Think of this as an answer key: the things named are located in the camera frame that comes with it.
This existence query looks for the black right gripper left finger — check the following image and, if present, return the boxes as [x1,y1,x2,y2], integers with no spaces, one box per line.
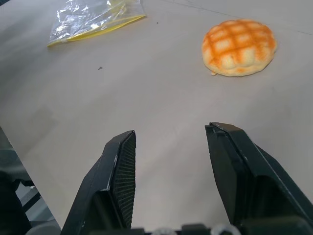
[60,130,137,235]

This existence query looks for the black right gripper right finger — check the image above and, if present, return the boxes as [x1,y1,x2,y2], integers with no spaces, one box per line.
[204,122,313,235]

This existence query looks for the round orange crosshatched bread bun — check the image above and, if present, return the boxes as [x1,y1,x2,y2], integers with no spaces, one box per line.
[201,19,278,77]

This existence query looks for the clear yellow-zip plastic bag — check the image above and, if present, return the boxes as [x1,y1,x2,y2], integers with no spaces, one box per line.
[47,0,147,47]

